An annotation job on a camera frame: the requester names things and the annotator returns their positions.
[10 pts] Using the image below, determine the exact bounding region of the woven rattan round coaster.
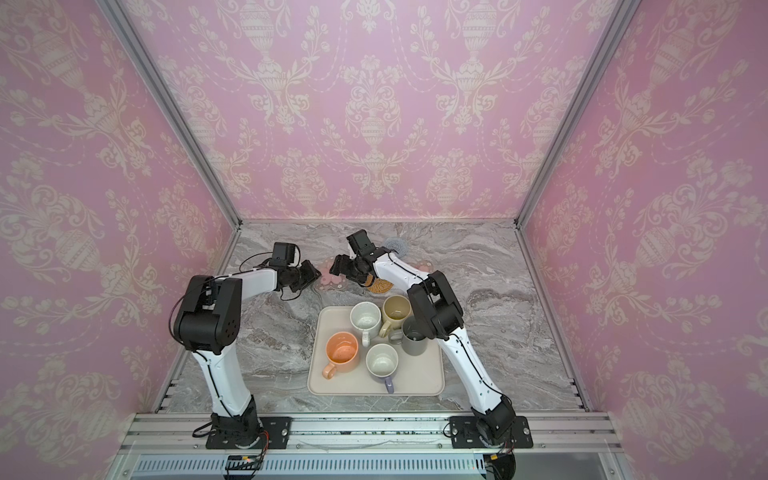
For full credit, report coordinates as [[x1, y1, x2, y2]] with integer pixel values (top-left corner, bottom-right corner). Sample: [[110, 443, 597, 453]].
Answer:
[[365, 275, 393, 294]]

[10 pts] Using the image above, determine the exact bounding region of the pink flower silicone coaster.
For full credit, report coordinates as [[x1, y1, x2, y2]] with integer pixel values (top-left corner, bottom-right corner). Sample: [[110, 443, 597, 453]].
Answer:
[[318, 268, 344, 290]]

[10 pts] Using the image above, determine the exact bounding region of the blue round woven coaster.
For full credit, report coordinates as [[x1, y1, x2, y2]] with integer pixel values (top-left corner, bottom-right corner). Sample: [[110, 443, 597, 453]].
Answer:
[[383, 238, 409, 257]]

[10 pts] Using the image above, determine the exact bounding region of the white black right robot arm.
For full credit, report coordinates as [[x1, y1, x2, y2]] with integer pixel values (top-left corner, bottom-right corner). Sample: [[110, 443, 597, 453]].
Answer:
[[330, 249, 517, 446]]

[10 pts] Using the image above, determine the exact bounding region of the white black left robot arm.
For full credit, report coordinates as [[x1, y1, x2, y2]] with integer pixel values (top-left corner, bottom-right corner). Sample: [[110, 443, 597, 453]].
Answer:
[[170, 260, 321, 451]]

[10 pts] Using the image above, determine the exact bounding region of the white ceramic mug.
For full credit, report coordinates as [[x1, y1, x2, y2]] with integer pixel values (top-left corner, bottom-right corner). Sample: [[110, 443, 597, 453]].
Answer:
[[349, 302, 382, 348]]

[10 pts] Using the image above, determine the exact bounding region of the yellow beige ceramic mug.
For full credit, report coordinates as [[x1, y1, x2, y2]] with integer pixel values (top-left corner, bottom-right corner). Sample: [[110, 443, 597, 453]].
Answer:
[[379, 295, 412, 338]]

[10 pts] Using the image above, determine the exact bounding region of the orange ceramic mug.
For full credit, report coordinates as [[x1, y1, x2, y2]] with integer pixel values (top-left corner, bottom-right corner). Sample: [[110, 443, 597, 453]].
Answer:
[[322, 332, 360, 380]]

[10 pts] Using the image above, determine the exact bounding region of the grey ceramic mug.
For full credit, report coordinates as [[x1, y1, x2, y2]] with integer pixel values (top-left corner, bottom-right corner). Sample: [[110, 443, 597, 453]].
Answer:
[[389, 317, 428, 356]]

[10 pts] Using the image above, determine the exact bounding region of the beige silicone tray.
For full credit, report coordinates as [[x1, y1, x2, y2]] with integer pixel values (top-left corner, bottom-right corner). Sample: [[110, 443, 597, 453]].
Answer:
[[307, 306, 445, 396]]

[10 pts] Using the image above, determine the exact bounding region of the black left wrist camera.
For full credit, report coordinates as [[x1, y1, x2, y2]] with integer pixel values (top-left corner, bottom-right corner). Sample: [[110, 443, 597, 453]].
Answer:
[[268, 242, 300, 269]]

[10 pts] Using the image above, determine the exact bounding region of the white mug purple handle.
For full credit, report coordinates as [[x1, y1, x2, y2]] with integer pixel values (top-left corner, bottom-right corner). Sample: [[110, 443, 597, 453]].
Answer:
[[365, 344, 399, 394]]

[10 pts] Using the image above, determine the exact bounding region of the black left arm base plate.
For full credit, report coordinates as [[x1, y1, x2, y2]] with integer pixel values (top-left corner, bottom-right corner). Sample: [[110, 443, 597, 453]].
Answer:
[[205, 416, 293, 450]]

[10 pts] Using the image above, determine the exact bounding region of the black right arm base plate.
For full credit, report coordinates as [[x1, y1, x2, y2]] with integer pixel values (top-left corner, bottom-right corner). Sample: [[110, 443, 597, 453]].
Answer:
[[443, 415, 534, 450]]

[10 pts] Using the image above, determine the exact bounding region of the aluminium front frame rail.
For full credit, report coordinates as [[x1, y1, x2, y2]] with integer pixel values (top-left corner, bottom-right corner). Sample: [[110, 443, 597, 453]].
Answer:
[[107, 411, 632, 479]]

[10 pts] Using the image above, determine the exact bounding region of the aluminium left corner post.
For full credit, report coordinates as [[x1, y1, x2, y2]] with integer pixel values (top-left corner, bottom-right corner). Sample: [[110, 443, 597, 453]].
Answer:
[[96, 0, 242, 230]]

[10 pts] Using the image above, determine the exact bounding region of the aluminium corner post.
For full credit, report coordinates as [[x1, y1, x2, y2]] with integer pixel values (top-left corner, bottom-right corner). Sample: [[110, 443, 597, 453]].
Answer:
[[515, 0, 641, 231], [96, 0, 242, 230]]

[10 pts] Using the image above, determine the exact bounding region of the aluminium right corner post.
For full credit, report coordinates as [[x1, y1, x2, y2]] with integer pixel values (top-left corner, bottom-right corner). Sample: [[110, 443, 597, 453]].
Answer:
[[515, 0, 641, 231]]

